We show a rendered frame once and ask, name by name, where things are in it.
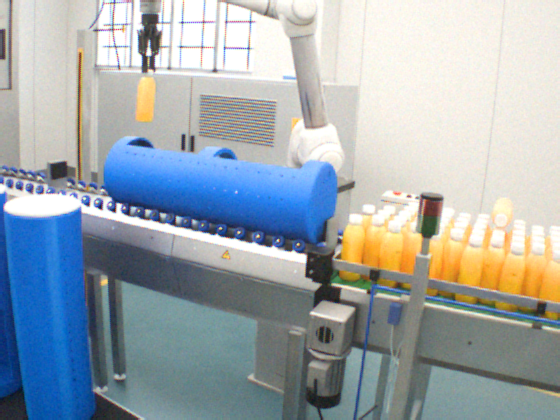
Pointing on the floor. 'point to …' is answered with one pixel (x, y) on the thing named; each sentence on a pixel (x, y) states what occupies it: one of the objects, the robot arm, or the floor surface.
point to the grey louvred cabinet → (219, 116)
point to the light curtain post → (83, 117)
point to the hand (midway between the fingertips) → (148, 64)
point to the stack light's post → (410, 336)
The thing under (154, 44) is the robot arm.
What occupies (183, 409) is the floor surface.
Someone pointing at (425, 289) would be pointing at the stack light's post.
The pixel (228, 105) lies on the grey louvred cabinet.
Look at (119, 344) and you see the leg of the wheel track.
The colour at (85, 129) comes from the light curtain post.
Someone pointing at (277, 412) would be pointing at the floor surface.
